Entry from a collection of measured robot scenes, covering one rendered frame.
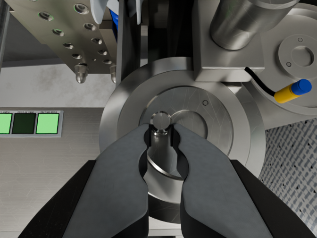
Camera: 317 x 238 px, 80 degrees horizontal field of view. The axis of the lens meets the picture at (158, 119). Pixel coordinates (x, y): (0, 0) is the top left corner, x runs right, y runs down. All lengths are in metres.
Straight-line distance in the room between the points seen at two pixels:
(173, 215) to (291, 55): 0.18
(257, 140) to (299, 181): 0.16
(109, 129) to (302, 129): 0.26
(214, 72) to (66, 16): 0.31
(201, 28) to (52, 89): 2.69
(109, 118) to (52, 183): 0.40
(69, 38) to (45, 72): 2.51
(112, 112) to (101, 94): 2.29
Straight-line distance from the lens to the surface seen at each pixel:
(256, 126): 0.19
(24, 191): 0.59
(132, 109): 0.17
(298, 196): 0.35
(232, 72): 0.17
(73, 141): 0.54
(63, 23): 0.43
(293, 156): 0.34
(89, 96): 2.53
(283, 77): 0.23
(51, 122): 0.56
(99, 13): 0.22
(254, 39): 0.18
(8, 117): 0.62
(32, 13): 0.43
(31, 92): 2.97
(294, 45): 0.24
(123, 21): 0.23
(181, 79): 0.18
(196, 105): 0.16
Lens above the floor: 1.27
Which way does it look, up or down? 11 degrees down
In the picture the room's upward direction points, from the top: 180 degrees clockwise
